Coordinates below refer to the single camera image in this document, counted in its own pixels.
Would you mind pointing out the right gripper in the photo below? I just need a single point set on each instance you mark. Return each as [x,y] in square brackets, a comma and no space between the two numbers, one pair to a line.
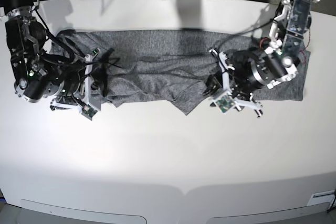
[76,92]

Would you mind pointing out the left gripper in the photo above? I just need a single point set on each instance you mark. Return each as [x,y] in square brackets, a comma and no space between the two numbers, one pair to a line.
[235,76]

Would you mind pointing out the grey long-sleeve T-shirt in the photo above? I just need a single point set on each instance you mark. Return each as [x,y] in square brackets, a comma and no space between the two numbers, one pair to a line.
[154,65]

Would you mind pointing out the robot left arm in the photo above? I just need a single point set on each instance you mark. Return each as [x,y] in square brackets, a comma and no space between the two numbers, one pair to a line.
[274,62]

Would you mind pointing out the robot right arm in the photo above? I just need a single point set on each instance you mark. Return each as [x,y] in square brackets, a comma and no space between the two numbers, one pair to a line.
[44,66]

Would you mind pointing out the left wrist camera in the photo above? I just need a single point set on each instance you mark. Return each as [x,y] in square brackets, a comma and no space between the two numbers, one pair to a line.
[224,101]

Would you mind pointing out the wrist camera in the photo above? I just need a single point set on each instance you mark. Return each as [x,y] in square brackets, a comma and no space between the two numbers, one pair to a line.
[88,112]
[224,101]

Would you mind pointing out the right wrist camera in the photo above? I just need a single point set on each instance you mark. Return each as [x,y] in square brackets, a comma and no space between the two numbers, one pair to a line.
[88,112]

